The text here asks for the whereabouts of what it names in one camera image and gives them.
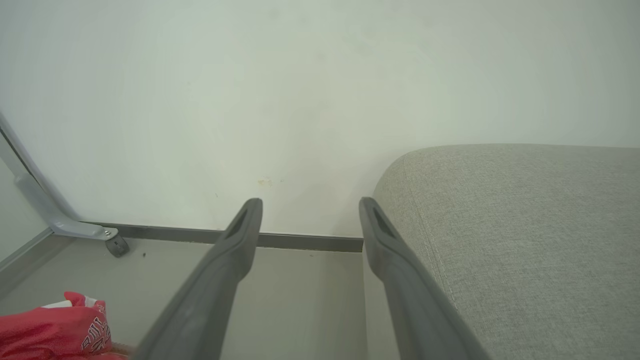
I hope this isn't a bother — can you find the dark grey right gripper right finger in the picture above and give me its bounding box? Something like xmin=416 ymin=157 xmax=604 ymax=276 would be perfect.
xmin=359 ymin=197 xmax=493 ymax=360

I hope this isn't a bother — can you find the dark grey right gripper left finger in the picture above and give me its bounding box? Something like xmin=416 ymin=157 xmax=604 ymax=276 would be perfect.
xmin=132 ymin=198 xmax=264 ymax=360

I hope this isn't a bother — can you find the red white sports jersey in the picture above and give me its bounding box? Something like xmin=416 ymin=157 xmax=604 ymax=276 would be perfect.
xmin=0 ymin=291 xmax=128 ymax=360

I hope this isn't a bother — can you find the black caster wheel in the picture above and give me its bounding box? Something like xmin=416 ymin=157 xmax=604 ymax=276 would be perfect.
xmin=106 ymin=235 xmax=131 ymax=258

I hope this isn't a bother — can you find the grey fabric sofa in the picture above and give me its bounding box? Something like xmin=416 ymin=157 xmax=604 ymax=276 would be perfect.
xmin=363 ymin=144 xmax=640 ymax=360

